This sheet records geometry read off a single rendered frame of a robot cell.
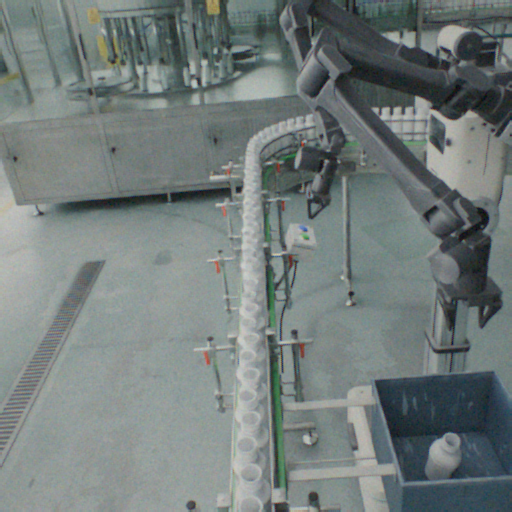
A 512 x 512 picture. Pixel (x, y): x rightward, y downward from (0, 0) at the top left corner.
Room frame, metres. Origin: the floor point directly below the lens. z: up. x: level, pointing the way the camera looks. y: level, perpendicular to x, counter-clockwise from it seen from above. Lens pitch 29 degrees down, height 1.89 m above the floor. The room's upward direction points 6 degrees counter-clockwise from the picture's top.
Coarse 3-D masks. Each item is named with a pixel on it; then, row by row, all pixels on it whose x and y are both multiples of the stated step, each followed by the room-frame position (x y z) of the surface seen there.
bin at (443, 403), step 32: (384, 384) 0.99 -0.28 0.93; (416, 384) 0.99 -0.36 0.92; (448, 384) 0.99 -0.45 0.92; (480, 384) 0.99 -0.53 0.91; (384, 416) 0.87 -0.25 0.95; (416, 416) 0.99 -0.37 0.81; (448, 416) 0.99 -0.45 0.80; (480, 416) 0.98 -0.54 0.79; (384, 448) 0.85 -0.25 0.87; (416, 448) 0.95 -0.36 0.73; (480, 448) 0.93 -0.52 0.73; (288, 480) 0.74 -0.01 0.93; (384, 480) 0.84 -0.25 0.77; (416, 480) 0.86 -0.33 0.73; (448, 480) 0.69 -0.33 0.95; (480, 480) 0.68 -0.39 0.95
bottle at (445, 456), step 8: (440, 440) 0.86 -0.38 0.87; (448, 440) 0.86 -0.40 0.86; (456, 440) 0.84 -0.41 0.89; (432, 448) 0.85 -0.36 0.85; (440, 448) 0.84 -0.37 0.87; (448, 448) 0.82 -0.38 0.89; (456, 448) 0.81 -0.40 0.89; (432, 456) 0.84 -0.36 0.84; (440, 456) 0.82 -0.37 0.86; (448, 456) 0.82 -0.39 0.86; (456, 456) 0.82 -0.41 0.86; (432, 464) 0.84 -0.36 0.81; (440, 464) 0.82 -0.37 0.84; (448, 464) 0.81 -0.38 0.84; (456, 464) 0.81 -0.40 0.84; (432, 472) 0.84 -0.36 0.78; (440, 472) 0.82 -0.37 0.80; (448, 472) 0.82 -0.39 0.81; (432, 480) 0.84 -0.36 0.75; (440, 480) 0.83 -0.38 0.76
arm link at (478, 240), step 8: (472, 232) 0.85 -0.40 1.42; (480, 232) 0.84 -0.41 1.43; (464, 240) 0.81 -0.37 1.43; (472, 240) 0.82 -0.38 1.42; (480, 240) 0.82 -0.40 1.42; (488, 240) 0.82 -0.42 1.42; (472, 248) 0.80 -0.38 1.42; (480, 248) 0.81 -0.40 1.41; (488, 248) 0.81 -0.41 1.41; (480, 256) 0.81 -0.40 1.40; (488, 256) 0.81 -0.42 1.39; (480, 264) 0.81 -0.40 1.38
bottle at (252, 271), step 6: (252, 258) 1.31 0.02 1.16; (246, 264) 1.29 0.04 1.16; (252, 264) 1.28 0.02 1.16; (258, 264) 1.30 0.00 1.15; (246, 270) 1.29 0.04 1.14; (252, 270) 1.28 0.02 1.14; (258, 270) 1.29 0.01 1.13; (246, 276) 1.28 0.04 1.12; (252, 276) 1.27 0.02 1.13; (258, 276) 1.27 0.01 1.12; (258, 282) 1.27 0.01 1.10
